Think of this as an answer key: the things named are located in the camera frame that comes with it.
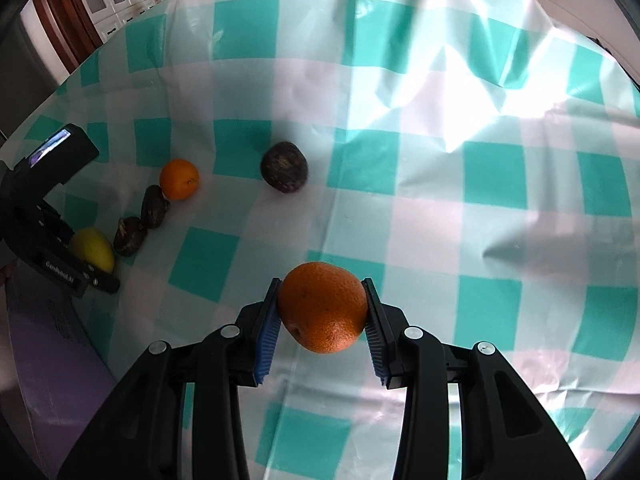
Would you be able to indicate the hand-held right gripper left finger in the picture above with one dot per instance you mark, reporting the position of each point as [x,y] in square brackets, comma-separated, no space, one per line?
[266,336]

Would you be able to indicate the large orange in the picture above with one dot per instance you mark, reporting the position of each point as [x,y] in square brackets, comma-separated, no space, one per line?
[323,307]

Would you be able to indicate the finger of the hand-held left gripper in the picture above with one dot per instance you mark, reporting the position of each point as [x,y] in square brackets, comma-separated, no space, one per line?
[97,278]

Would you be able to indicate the green checkered tablecloth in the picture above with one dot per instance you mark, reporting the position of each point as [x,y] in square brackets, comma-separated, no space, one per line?
[350,160]

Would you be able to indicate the round dark avocado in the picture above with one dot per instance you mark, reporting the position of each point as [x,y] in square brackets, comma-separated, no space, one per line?
[284,167]

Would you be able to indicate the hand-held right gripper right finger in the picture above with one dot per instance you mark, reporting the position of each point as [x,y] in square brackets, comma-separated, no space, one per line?
[374,340]

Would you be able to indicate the dark brown avocado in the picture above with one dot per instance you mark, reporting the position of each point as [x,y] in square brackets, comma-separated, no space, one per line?
[154,207]
[129,236]

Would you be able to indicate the purple box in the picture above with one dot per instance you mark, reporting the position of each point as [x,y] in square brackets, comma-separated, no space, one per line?
[55,360]

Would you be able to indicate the small orange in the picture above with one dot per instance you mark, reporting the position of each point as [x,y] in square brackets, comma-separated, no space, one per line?
[179,179]

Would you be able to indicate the brown wooden door frame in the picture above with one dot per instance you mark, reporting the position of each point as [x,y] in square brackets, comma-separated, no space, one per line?
[62,15]

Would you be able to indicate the yellow lemon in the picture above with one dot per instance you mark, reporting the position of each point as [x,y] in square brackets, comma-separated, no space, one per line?
[95,251]

